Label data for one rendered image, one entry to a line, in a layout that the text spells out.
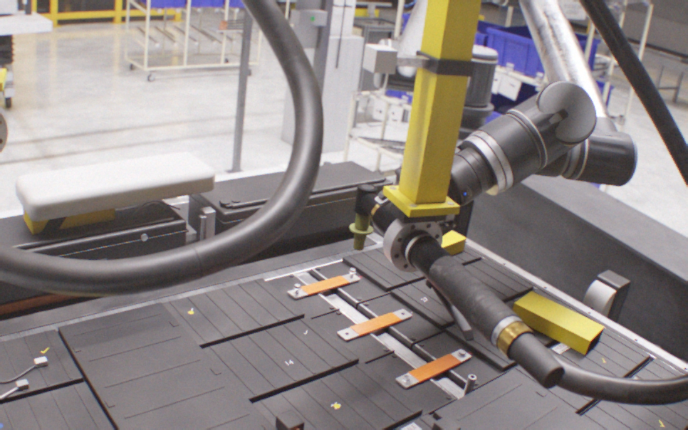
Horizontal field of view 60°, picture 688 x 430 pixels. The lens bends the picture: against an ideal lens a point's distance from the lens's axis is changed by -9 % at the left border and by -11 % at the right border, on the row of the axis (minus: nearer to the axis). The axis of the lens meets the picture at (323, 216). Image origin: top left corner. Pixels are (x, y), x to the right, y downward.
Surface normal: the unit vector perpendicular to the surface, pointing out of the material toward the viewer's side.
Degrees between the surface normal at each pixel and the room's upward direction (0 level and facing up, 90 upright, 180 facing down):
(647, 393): 50
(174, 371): 0
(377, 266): 0
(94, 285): 81
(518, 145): 59
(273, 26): 72
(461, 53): 90
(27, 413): 0
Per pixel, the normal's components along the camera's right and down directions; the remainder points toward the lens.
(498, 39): -0.77, 0.25
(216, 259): 0.56, 0.12
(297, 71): -0.22, -0.16
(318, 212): 0.60, 0.39
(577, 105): 0.05, -0.16
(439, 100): 0.37, 0.42
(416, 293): 0.11, -0.91
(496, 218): -0.88, 0.10
